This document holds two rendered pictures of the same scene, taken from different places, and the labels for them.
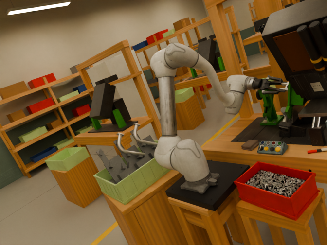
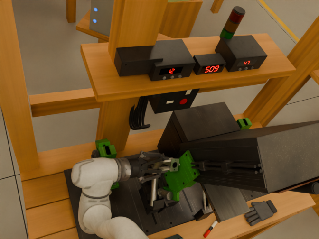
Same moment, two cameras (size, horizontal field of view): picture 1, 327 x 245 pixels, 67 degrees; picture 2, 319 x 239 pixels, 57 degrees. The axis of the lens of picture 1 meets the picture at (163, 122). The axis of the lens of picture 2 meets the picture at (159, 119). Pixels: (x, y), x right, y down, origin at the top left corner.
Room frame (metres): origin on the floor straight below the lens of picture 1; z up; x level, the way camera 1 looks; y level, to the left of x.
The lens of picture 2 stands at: (1.61, -0.14, 2.29)
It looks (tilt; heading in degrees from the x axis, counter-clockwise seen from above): 51 degrees down; 267
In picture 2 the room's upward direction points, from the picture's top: 22 degrees clockwise
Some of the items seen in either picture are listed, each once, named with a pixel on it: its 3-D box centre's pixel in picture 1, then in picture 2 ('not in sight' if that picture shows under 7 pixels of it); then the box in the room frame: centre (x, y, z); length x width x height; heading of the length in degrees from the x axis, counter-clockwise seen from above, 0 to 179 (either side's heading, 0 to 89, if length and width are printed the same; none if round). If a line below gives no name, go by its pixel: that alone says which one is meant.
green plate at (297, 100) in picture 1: (298, 92); (186, 172); (1.38, -0.81, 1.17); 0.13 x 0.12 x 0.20; 36
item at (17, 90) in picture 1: (59, 113); not in sight; (7.13, 2.66, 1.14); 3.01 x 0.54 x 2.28; 130
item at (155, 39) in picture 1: (170, 67); not in sight; (7.82, -0.83, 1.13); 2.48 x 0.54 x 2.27; 40
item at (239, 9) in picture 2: not in sight; (237, 14); (1.44, -1.21, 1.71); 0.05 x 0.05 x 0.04
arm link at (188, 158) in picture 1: (190, 158); not in sight; (1.33, -0.07, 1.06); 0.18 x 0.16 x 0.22; 34
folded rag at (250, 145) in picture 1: (250, 144); not in sight; (1.48, -0.48, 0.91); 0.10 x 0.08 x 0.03; 116
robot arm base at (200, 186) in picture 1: (201, 178); not in sight; (1.30, -0.08, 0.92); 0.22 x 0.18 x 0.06; 37
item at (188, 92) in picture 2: not in sight; (172, 89); (1.57, -1.00, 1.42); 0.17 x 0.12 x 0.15; 36
